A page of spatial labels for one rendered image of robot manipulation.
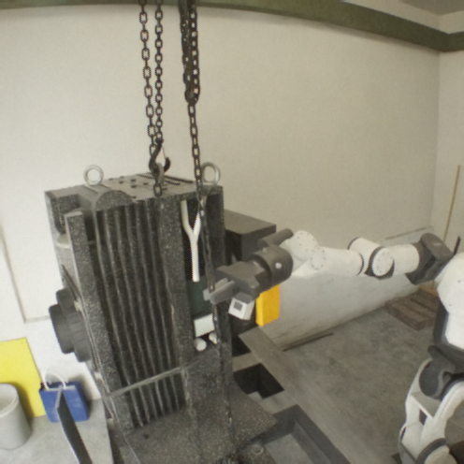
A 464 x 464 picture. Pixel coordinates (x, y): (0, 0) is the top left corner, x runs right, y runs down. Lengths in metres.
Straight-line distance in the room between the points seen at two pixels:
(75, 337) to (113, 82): 1.49
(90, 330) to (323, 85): 2.26
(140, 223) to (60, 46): 1.44
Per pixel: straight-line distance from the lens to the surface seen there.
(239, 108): 2.27
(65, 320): 0.97
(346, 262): 0.91
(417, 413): 1.48
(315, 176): 2.63
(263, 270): 0.71
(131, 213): 0.87
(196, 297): 1.06
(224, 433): 1.14
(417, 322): 3.31
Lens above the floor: 1.79
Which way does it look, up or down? 18 degrees down
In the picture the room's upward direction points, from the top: 3 degrees counter-clockwise
